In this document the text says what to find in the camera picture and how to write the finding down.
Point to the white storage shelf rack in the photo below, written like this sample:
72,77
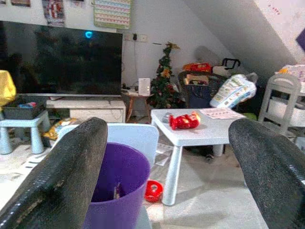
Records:
281,83

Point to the light blue child chair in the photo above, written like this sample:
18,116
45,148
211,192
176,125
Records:
133,138

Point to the printed paper sheet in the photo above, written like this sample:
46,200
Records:
221,113

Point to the white router box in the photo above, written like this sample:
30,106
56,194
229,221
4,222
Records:
144,86

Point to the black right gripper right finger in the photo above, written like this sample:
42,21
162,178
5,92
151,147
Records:
274,179

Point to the green toy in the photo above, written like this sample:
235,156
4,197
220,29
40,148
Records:
250,116

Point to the large black television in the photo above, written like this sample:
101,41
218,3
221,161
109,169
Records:
62,62

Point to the yellow snack bag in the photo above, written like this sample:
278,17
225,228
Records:
57,130

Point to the white television console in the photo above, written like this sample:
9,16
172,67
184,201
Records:
95,109

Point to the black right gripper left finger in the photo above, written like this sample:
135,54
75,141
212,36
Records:
54,181

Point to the small white plastic table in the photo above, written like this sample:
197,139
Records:
209,133

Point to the red wall poster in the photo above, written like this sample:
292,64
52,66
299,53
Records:
54,12

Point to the purple plastic rubbish bin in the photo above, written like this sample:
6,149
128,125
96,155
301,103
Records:
124,210

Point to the white diaper pack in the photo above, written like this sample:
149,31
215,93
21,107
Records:
233,93

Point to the round wooden side table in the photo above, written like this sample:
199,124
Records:
133,95

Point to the black mesh basket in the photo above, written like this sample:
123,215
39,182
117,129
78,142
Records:
200,95

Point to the black plastic tray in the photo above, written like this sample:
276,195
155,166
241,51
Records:
21,112

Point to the red snack bag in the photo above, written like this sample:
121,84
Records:
184,121

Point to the small decorated christmas tree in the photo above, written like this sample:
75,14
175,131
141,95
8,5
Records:
164,90

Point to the yellow plastic bag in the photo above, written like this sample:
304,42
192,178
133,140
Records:
6,88

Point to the light blue plastic stool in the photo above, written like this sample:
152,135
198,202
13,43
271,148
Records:
26,125

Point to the red plastic toy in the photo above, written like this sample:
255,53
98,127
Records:
153,190

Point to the green bordered wall chart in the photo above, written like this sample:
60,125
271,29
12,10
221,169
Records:
112,13

